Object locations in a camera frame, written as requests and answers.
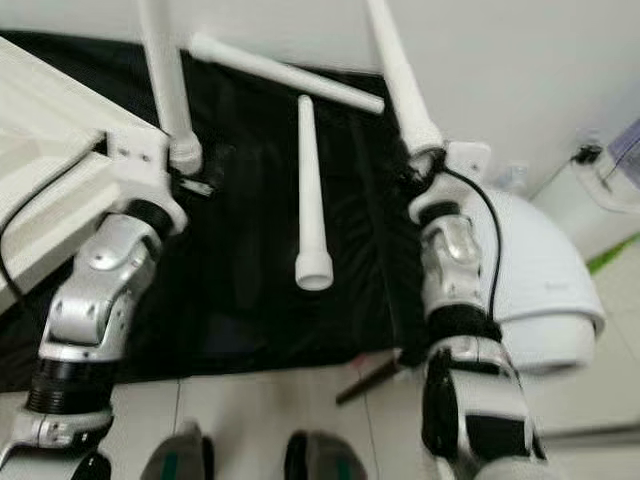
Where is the black metal table bar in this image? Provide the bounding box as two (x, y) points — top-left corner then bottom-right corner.
(335, 355), (411, 406)

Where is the grey robot right leg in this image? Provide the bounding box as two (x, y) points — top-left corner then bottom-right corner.
(285, 430), (371, 480)

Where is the white tapered plastic table leg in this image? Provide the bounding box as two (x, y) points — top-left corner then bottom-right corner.
(188, 32), (386, 114)
(138, 0), (203, 176)
(294, 95), (335, 292)
(365, 0), (446, 156)

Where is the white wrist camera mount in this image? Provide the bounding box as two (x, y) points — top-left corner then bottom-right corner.
(105, 125), (189, 236)
(408, 140), (496, 221)

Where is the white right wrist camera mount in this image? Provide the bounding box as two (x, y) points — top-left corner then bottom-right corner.
(408, 140), (496, 221)

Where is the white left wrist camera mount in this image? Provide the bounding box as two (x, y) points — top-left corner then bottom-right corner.
(105, 125), (189, 236)

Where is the black table cloth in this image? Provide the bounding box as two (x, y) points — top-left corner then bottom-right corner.
(0, 30), (436, 391)

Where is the green strip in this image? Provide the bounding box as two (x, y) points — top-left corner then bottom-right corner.
(585, 233), (640, 276)

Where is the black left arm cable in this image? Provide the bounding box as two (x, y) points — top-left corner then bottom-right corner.
(0, 143), (113, 293)

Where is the black power plug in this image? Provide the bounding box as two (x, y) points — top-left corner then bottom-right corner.
(572, 143), (603, 166)

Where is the white plastic table top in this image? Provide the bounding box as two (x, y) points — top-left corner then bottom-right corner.
(0, 35), (161, 311)

